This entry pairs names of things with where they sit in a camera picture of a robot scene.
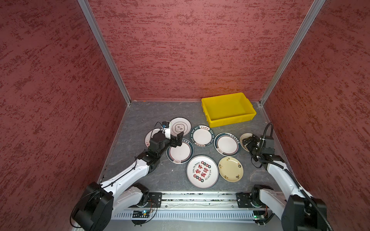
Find white plate orange sunburst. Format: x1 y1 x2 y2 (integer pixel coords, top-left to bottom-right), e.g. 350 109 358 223
144 128 161 148

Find small cream floral plate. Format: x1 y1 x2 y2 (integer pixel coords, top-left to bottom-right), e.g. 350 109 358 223
239 132 255 152

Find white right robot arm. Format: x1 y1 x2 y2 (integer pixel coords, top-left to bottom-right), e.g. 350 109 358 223
242 135 333 231

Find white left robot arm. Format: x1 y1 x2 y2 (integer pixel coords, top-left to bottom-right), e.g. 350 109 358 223
69 129 184 231

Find yellow plastic bin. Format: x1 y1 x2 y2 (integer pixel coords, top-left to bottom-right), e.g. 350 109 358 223
201 92 257 128

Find white plate clover emblem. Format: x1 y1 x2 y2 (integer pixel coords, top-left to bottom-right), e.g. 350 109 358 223
170 117 191 136

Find green red rim plate left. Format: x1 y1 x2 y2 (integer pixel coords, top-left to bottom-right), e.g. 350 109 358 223
166 139 194 164

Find green red rim plate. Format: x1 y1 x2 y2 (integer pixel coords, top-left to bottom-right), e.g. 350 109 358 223
214 132 241 157
166 139 194 164

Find green rim hao shi plate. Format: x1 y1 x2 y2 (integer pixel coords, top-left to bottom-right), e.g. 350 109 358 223
189 125 215 147

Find green red rim plate right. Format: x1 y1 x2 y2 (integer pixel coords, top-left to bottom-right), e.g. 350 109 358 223
214 132 241 157

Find cream yellow plate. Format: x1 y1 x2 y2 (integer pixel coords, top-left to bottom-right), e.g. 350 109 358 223
218 157 244 182

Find large white plate red characters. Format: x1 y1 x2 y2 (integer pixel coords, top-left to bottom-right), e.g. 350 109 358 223
186 156 219 189

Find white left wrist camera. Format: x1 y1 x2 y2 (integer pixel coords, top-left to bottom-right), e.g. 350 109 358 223
161 121 171 140

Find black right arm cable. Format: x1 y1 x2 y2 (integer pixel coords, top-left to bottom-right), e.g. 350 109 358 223
250 122 333 231

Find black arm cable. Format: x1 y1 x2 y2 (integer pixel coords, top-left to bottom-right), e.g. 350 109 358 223
69 121 167 229
250 122 333 231

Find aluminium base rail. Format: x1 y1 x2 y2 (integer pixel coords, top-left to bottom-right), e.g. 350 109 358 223
109 190 290 223

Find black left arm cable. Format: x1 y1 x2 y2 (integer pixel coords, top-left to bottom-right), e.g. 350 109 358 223
69 121 167 229

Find right aluminium corner post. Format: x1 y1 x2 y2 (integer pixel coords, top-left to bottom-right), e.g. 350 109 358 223
259 0 326 107

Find aluminium corner post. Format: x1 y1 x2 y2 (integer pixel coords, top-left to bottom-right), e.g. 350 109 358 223
78 0 132 106
259 0 326 107

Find left aluminium corner post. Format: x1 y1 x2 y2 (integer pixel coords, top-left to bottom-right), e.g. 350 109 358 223
78 0 132 106

